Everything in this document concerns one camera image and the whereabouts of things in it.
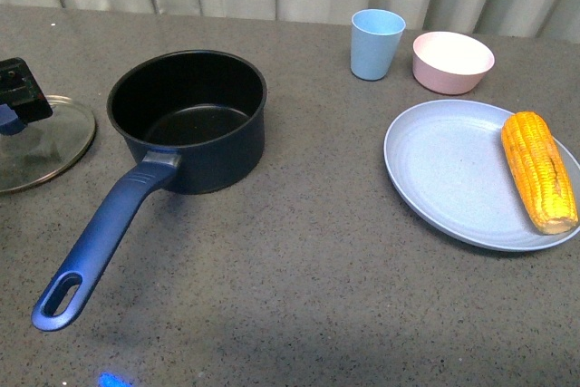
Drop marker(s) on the light blue cup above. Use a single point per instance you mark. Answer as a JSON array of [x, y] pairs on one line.
[[375, 37]]

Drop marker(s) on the pink bowl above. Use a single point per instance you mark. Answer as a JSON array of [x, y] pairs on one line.
[[450, 63]]

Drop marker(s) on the yellow corn cob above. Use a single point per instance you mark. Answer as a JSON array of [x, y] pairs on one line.
[[539, 173]]

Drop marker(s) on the light blue plate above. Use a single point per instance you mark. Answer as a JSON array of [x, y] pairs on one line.
[[446, 160]]

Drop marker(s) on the dark blue saucepan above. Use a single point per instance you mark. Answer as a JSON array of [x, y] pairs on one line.
[[194, 123]]

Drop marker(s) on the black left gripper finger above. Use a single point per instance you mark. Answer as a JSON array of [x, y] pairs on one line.
[[21, 92]]

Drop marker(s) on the glass lid blue knob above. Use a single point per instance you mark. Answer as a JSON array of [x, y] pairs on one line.
[[46, 148]]

